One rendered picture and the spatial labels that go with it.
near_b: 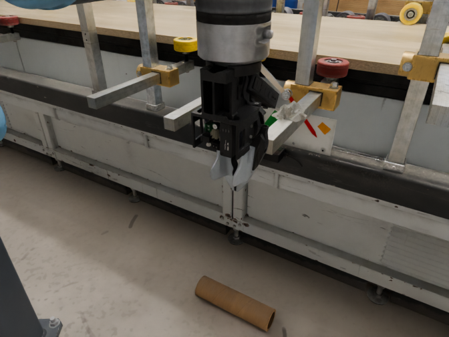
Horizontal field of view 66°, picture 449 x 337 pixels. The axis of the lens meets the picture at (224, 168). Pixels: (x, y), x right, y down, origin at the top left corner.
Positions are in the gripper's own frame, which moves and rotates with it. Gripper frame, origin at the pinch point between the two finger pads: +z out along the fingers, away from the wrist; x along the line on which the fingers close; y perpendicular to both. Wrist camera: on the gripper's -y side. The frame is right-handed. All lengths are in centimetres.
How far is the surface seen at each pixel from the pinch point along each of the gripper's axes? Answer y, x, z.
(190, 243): -53, -52, 83
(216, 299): -29, -23, 77
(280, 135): -13.8, 1.6, -2.8
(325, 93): -39.0, 2.8, -3.5
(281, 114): -20.1, -0.9, -4.1
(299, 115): -20.8, 2.6, -4.4
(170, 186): -66, -71, 65
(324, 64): -48.0, -0.8, -7.7
